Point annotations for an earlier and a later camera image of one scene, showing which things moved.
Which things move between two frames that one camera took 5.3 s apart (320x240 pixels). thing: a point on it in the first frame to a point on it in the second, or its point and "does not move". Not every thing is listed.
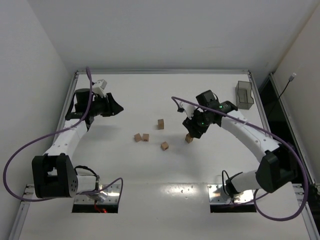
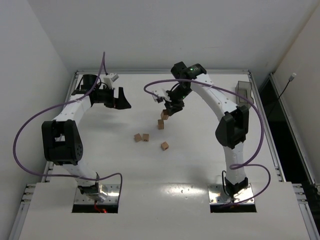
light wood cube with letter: (146, 137) does not move
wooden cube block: (161, 124) does not move
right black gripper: (194, 127) to (172, 104)
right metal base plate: (217, 196) does not move
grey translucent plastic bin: (244, 99) does not move
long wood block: (188, 138) to (164, 114)
